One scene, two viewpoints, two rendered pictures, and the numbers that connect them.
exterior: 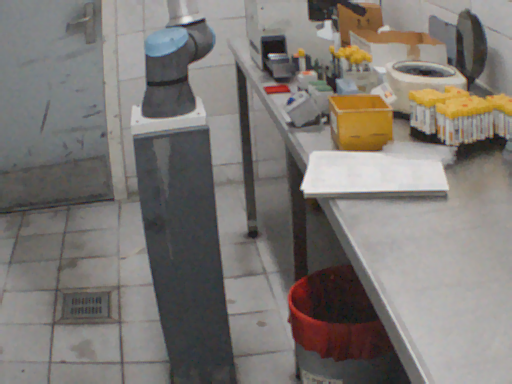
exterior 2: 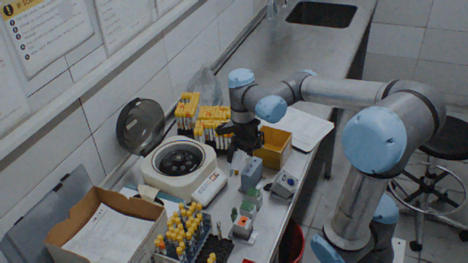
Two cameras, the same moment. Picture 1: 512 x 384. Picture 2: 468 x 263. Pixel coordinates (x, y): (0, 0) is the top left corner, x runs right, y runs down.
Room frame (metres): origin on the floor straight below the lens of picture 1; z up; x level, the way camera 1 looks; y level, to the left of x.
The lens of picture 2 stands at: (2.82, 0.28, 2.00)
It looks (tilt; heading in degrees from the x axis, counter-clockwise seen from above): 39 degrees down; 212
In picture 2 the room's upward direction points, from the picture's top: 4 degrees counter-clockwise
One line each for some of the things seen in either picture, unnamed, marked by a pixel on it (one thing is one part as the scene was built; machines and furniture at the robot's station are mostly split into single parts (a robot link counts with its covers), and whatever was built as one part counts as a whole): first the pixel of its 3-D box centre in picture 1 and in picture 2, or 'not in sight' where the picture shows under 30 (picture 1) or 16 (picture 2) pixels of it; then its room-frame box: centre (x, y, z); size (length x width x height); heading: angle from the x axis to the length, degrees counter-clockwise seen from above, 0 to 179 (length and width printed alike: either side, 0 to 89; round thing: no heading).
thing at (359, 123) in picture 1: (361, 122); (270, 147); (1.70, -0.25, 0.93); 0.13 x 0.13 x 0.10; 3
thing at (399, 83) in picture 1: (421, 88); (183, 170); (1.97, -0.48, 0.94); 0.30 x 0.24 x 0.12; 88
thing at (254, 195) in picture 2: (323, 100); (254, 199); (1.95, -0.19, 0.91); 0.05 x 0.04 x 0.07; 97
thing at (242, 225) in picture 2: (308, 83); (242, 226); (2.09, -0.16, 0.92); 0.05 x 0.04 x 0.06; 97
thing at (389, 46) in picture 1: (400, 56); (111, 238); (2.34, -0.50, 0.95); 0.29 x 0.25 x 0.15; 97
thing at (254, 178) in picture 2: (348, 102); (251, 175); (1.87, -0.24, 0.93); 0.10 x 0.07 x 0.10; 1
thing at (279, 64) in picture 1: (278, 61); not in sight; (2.40, -0.10, 0.92); 0.21 x 0.07 x 0.05; 7
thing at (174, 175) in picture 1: (185, 270); not in sight; (1.99, 0.21, 0.44); 0.20 x 0.20 x 0.87; 7
